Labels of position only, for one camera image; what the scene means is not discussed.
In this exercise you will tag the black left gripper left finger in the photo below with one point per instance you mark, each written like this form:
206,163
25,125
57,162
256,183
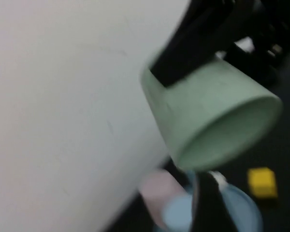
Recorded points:
183,48

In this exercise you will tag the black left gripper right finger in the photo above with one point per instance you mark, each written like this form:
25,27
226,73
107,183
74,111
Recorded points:
210,210

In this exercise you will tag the green plastic cup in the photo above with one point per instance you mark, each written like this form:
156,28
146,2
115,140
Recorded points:
207,101

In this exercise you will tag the blue cup stand with pegs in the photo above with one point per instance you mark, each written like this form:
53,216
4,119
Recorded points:
241,207

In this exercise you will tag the light blue plastic cup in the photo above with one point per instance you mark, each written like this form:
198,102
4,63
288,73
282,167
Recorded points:
178,212

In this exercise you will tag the pink plastic cup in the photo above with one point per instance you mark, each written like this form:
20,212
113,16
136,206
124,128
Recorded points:
157,191

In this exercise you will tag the yellow cube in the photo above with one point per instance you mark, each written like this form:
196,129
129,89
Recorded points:
262,182

